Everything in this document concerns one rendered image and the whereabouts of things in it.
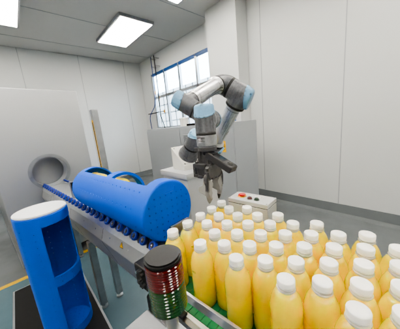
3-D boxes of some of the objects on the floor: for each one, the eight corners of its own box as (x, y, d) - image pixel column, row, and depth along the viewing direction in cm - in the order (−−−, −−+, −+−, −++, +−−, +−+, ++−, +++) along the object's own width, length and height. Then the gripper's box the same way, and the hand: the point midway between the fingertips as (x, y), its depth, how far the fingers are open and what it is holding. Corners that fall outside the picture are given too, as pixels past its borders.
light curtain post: (123, 258, 237) (94, 109, 203) (126, 260, 233) (97, 109, 199) (119, 261, 232) (88, 109, 199) (121, 263, 228) (91, 109, 195)
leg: (83, 254, 254) (72, 207, 241) (85, 255, 250) (74, 208, 237) (77, 256, 249) (66, 209, 237) (79, 258, 246) (68, 210, 233)
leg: (121, 291, 189) (109, 230, 176) (124, 294, 185) (111, 232, 172) (115, 296, 184) (102, 234, 172) (118, 298, 181) (105, 235, 168)
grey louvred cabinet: (175, 191, 461) (168, 127, 432) (260, 217, 304) (256, 119, 275) (155, 198, 426) (145, 129, 397) (238, 232, 269) (231, 122, 240)
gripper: (207, 144, 83) (211, 193, 87) (186, 149, 74) (192, 203, 78) (224, 144, 77) (228, 196, 81) (203, 149, 68) (209, 207, 73)
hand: (215, 198), depth 78 cm, fingers open, 5 cm apart
